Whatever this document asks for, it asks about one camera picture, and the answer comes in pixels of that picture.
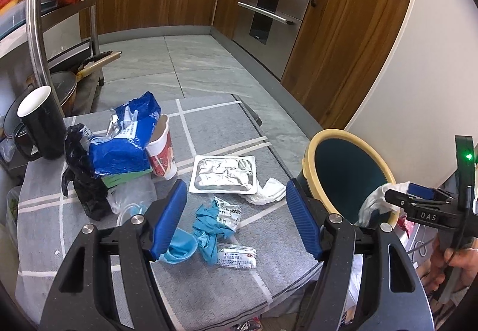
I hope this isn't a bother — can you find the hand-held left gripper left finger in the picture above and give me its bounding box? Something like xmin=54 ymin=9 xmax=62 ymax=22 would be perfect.
xmin=39 ymin=179 xmax=188 ymax=331

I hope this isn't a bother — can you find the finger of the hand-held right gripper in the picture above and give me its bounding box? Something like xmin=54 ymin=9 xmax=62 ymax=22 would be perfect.
xmin=408 ymin=183 xmax=454 ymax=205
xmin=384 ymin=188 xmax=463 ymax=230

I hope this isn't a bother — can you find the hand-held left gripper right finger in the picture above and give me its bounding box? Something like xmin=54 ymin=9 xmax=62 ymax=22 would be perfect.
xmin=286 ymin=179 xmax=434 ymax=331

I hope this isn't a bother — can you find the white tissue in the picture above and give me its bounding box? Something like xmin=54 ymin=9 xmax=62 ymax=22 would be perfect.
xmin=239 ymin=177 xmax=287 ymax=206
xmin=358 ymin=181 xmax=411 ymax=228

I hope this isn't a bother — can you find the green medicine box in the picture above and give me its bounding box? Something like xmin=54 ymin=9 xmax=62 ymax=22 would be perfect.
xmin=102 ymin=170 xmax=152 ymax=189

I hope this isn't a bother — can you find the dark bin with yellow rim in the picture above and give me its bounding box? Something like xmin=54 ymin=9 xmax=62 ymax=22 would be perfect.
xmin=298 ymin=128 xmax=397 ymax=228

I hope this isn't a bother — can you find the person's right hand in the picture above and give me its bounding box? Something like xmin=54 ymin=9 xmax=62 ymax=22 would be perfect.
xmin=429 ymin=237 xmax=478 ymax=302

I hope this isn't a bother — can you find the teal rubber glove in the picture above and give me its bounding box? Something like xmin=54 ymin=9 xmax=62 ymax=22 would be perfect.
xmin=192 ymin=203 xmax=229 ymax=265

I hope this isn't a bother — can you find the clear plastic bag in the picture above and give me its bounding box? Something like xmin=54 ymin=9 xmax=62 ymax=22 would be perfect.
xmin=106 ymin=176 xmax=157 ymax=227

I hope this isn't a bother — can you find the small white sachet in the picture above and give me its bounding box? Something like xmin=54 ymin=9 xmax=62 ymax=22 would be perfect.
xmin=213 ymin=196 xmax=243 ymax=232

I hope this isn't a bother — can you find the red and white paper cup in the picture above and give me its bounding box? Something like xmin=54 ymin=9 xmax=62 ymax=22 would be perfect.
xmin=145 ymin=114 xmax=177 ymax=181

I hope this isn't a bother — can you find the silver foil tray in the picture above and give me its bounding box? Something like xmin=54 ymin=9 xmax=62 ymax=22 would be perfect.
xmin=189 ymin=155 xmax=259 ymax=194

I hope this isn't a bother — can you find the small white medicine packet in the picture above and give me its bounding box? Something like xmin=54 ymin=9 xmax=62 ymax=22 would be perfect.
xmin=217 ymin=247 xmax=258 ymax=271

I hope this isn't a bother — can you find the blue snack bag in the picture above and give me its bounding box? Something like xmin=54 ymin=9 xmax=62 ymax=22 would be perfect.
xmin=89 ymin=91 xmax=162 ymax=179

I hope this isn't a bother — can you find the black plastic bag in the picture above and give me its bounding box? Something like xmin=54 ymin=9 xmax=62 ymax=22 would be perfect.
xmin=62 ymin=124 xmax=113 ymax=221

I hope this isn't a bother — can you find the grey checked tablecloth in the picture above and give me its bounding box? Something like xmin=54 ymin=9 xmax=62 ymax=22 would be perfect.
xmin=15 ymin=94 xmax=325 ymax=324

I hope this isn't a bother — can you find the black mug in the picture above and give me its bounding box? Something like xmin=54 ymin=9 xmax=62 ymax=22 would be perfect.
xmin=13 ymin=85 xmax=68 ymax=161

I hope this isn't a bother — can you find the stainless steel oven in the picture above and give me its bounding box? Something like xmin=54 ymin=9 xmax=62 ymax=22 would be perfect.
xmin=232 ymin=0 xmax=322 ymax=80

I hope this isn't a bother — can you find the metal kitchen rack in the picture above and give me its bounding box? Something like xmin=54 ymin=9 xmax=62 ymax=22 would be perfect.
xmin=0 ymin=0 xmax=106 ymax=118

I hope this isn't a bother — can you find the pan with wooden handle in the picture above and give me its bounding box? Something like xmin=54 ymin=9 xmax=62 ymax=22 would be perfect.
xmin=48 ymin=50 xmax=122 ymax=113

